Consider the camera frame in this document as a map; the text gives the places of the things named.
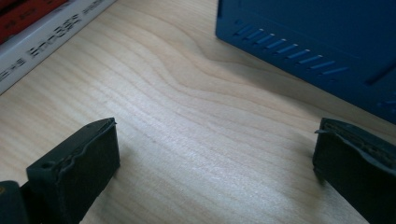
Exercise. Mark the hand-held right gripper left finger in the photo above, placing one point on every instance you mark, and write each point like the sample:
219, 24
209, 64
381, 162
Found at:
77, 174

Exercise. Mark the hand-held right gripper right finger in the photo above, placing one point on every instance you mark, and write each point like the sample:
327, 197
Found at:
355, 180

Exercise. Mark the white book with green leaf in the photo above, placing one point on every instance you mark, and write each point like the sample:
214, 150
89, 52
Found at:
46, 40

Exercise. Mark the blue plastic file rack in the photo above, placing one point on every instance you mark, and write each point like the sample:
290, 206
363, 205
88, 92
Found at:
311, 25

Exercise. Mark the red picture book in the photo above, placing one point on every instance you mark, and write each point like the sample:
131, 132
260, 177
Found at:
28, 17

